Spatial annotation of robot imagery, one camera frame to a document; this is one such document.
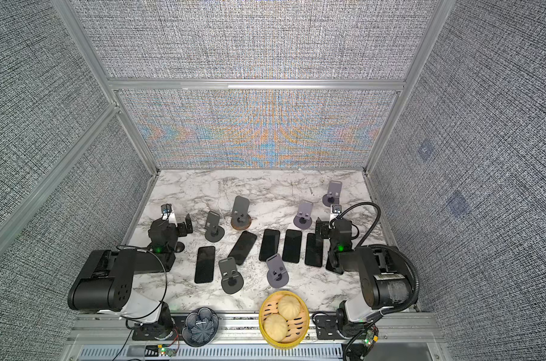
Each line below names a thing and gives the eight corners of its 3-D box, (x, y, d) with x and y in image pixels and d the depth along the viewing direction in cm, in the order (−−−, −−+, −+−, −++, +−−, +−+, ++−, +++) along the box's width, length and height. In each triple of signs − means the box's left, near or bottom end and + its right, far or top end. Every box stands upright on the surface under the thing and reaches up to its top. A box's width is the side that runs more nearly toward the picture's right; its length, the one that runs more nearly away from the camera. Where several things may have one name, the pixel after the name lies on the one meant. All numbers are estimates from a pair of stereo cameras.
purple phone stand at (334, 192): (323, 206, 107) (327, 192, 99) (321, 194, 112) (325, 180, 104) (339, 206, 107) (344, 192, 99) (336, 194, 112) (341, 180, 104)
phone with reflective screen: (281, 261, 90) (282, 258, 88) (285, 231, 99) (286, 228, 97) (299, 263, 90) (300, 261, 88) (302, 233, 98) (302, 230, 96)
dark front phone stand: (226, 295, 82) (221, 287, 74) (222, 270, 88) (218, 259, 80) (245, 290, 83) (242, 281, 75) (240, 265, 89) (237, 254, 81)
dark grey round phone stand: (207, 241, 96) (201, 229, 88) (210, 224, 101) (205, 211, 93) (223, 241, 96) (218, 229, 88) (225, 224, 101) (221, 211, 93)
